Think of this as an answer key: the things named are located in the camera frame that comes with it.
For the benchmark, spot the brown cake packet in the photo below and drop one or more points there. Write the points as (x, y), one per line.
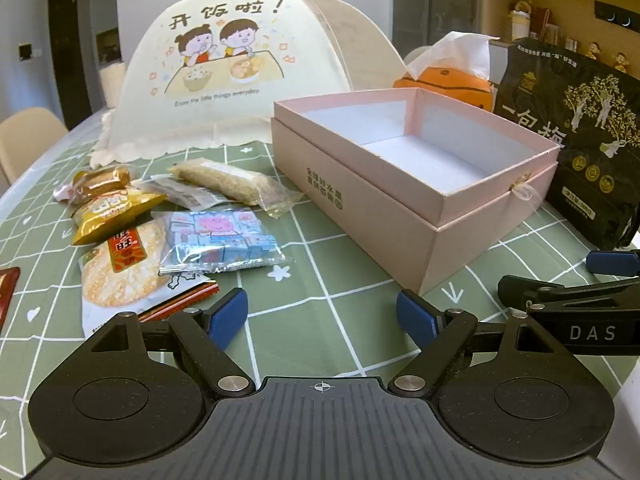
(97, 182)

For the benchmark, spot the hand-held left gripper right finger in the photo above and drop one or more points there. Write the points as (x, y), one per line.
(415, 317)

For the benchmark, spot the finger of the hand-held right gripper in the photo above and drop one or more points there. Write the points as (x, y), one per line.
(610, 261)
(525, 292)

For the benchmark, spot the white tissue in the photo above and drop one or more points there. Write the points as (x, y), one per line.
(450, 52)

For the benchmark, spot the red snack packet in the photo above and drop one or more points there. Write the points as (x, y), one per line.
(7, 300)

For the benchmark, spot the clear cartoon candy packet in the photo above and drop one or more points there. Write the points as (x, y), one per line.
(220, 240)

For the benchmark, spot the small clear packet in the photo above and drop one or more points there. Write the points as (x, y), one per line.
(175, 192)

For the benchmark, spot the orange basketball tissue box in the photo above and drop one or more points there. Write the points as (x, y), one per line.
(450, 87)

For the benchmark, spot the dark door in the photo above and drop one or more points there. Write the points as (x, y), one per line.
(64, 40)

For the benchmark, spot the beige chair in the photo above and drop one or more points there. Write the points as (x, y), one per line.
(27, 140)
(111, 85)

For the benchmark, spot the black snack bag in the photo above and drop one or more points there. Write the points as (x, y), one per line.
(580, 150)

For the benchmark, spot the pink cardboard box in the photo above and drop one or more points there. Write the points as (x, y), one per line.
(360, 200)

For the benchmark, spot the yellow snack packet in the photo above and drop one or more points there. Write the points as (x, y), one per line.
(107, 212)

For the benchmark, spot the green checked tablecloth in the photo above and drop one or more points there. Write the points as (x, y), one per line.
(325, 280)

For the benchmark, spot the cartoon printed food cover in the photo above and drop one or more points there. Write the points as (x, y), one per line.
(225, 35)

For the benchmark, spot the small figurine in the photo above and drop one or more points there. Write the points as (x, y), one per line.
(621, 62)
(592, 51)

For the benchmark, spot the yellow figurine bottle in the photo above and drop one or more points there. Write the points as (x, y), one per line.
(521, 17)

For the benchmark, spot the grain bar packet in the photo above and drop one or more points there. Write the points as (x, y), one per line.
(225, 180)

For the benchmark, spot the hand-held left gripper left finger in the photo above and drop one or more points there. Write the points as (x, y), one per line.
(227, 317)

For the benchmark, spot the rice cracker packet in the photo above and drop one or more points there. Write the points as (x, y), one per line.
(117, 275)

